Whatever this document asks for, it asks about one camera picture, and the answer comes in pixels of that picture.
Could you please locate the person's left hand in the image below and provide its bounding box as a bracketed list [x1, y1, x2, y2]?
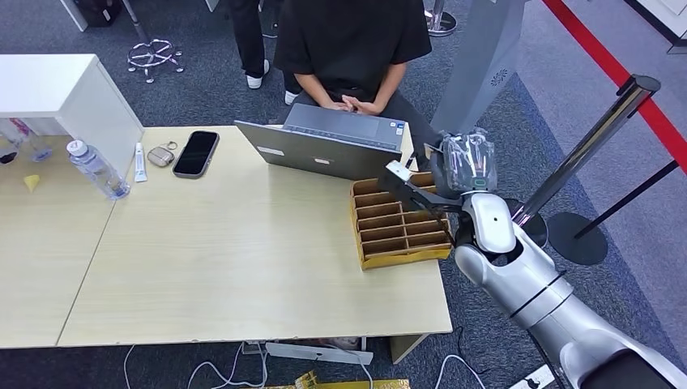
[341, 95, 386, 117]

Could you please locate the cardboard divider tray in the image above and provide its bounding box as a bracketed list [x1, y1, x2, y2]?
[349, 171, 454, 271]

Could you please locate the seated person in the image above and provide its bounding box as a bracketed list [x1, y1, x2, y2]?
[272, 0, 444, 172]

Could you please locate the standing person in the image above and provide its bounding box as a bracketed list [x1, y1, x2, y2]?
[228, 0, 303, 106]

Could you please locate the grey laptop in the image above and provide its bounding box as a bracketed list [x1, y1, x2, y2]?
[234, 103, 408, 182]

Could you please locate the round chrome stanchion base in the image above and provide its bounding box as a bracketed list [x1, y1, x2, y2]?
[424, 0, 459, 37]

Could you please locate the grey standing panel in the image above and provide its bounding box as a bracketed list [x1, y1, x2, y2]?
[429, 0, 530, 136]

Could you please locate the black smartphone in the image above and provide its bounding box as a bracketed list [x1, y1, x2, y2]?
[173, 130, 221, 179]

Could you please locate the chrome chair base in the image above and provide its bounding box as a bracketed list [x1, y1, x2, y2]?
[120, 0, 186, 84]

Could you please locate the small white tube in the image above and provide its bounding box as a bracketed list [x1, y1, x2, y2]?
[134, 142, 148, 183]

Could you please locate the wooden desk leg panel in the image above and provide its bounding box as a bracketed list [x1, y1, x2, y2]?
[390, 333, 430, 365]

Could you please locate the red barrier belt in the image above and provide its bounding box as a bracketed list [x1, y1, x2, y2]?
[542, 0, 687, 176]

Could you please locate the long white power strip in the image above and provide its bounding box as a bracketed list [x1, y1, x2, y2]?
[265, 341, 374, 366]

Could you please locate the clear water bottle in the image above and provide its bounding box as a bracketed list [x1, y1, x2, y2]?
[66, 139, 131, 201]

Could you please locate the white cabinet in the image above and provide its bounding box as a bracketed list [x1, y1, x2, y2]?
[0, 53, 145, 178]

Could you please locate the black bag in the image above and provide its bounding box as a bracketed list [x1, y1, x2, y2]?
[72, 0, 125, 28]

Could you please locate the gold foil bag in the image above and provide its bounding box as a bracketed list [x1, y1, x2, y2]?
[262, 370, 412, 389]

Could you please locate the clear plastic cup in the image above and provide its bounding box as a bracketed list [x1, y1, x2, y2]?
[7, 117, 55, 163]

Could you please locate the white furniture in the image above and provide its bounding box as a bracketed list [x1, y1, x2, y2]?
[625, 0, 687, 55]

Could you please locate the grey earbuds case with ring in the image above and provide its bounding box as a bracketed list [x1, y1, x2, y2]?
[147, 141, 179, 168]

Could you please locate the chrome stanchion post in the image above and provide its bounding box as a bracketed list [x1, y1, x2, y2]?
[504, 74, 663, 249]

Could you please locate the black stanchion post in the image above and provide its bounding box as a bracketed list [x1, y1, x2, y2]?
[547, 160, 681, 267]

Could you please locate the white cable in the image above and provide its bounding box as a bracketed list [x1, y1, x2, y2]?
[434, 353, 487, 389]
[187, 342, 270, 389]
[123, 344, 138, 389]

